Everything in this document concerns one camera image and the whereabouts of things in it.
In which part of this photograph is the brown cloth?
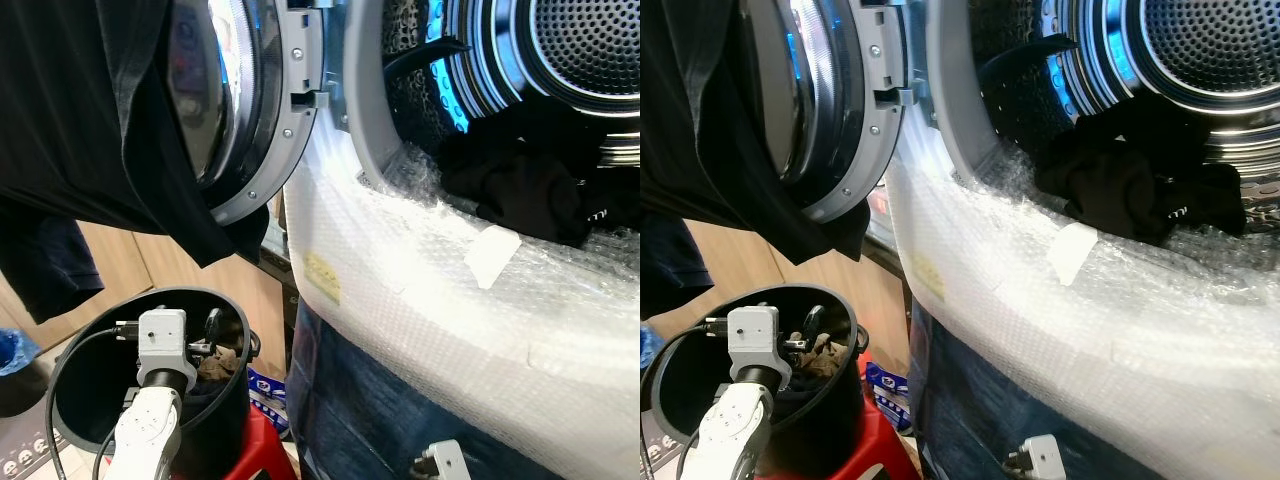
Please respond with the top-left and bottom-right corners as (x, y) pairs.
(790, 333), (847, 378)
(195, 344), (247, 387)

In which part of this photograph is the black garment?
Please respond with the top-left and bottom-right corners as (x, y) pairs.
(640, 0), (871, 321)
(0, 0), (271, 326)

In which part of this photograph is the front-loading washing machine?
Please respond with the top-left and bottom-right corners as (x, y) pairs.
(880, 0), (1280, 480)
(283, 0), (641, 480)

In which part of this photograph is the black clothes pile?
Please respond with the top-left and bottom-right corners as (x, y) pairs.
(440, 100), (641, 247)
(1035, 95), (1247, 247)

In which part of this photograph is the wooden cabinet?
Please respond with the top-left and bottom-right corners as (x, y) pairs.
(680, 218), (907, 353)
(0, 220), (291, 353)

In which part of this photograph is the blue printed packet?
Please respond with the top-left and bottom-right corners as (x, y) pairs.
(245, 367), (292, 432)
(864, 360), (914, 432)

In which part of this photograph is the yellow sticker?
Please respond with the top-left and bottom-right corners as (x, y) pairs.
(910, 254), (947, 302)
(303, 250), (343, 306)

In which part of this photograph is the black plastic bucket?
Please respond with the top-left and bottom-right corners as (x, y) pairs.
(642, 283), (867, 480)
(45, 287), (263, 480)

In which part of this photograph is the red plastic stool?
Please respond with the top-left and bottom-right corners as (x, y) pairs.
(775, 390), (921, 480)
(175, 400), (297, 480)

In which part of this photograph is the blue plastic bag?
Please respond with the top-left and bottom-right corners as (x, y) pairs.
(0, 330), (42, 377)
(640, 325), (667, 372)

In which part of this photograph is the round glass washer door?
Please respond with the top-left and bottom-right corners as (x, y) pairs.
(165, 0), (336, 227)
(745, 0), (927, 224)

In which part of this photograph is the clear bubble wrap sheet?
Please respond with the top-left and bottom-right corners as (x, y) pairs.
(283, 120), (641, 480)
(885, 120), (1280, 480)

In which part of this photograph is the white tape piece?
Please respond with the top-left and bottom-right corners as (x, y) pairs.
(465, 225), (523, 291)
(1047, 222), (1100, 287)

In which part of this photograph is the perforated steel washer drum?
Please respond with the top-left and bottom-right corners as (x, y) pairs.
(975, 0), (1280, 186)
(385, 0), (641, 166)

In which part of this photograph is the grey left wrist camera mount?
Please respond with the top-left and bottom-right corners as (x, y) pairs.
(135, 308), (192, 376)
(727, 305), (782, 369)

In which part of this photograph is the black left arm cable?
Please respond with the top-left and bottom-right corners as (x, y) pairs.
(645, 316), (732, 480)
(45, 320), (141, 480)

